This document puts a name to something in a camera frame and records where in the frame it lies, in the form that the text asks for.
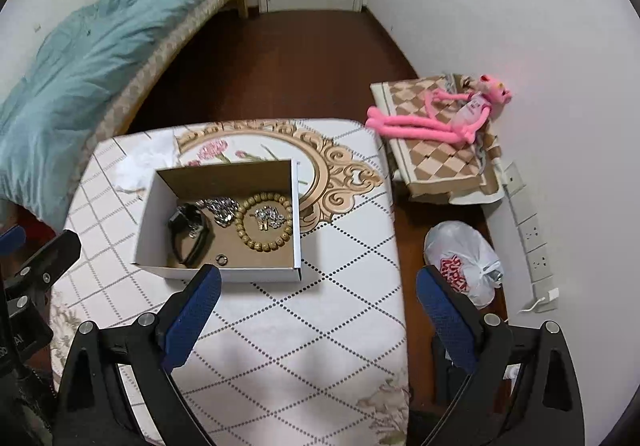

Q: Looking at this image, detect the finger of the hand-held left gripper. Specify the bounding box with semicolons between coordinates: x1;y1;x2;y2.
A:
0;230;82;307
0;225;27;260

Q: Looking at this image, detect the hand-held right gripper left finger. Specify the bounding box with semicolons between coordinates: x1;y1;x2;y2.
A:
52;263;223;446

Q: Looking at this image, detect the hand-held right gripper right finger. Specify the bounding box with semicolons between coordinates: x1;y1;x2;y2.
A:
416;264;587;446

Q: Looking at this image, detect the cardboard box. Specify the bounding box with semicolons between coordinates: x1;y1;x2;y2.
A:
133;159;304;285

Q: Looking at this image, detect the wooden bead bracelet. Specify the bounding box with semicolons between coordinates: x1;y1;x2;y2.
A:
234;192;294;253

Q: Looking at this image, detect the black fitness band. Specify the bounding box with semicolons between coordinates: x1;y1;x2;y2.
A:
169;203;215;269

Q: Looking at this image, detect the chunky silver chain bracelet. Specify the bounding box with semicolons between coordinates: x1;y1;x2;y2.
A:
196;196;241;228

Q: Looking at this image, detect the silver link bracelet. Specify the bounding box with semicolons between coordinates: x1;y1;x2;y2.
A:
252;207;287;231

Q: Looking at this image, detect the white plastic bag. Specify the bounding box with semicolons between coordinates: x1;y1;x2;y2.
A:
424;221;503;309

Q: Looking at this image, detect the patterned white tablecloth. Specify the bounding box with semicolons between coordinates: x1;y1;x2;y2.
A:
49;118;412;446

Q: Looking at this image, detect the white power strip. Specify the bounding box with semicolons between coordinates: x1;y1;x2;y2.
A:
500;163;560;311

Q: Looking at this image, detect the brown diamond patterned cloth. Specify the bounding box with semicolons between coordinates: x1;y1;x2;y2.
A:
370;73;506;204

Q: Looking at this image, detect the blue duvet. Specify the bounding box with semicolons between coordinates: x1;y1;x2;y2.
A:
0;0;208;227

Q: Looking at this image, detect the pink plush toy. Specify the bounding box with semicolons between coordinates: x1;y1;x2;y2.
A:
365;72;516;144

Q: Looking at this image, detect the patterned bed mattress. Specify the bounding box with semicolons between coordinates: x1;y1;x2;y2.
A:
90;0;248;147

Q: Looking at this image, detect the white charger with cable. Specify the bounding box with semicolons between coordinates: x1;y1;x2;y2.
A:
520;290;560;314

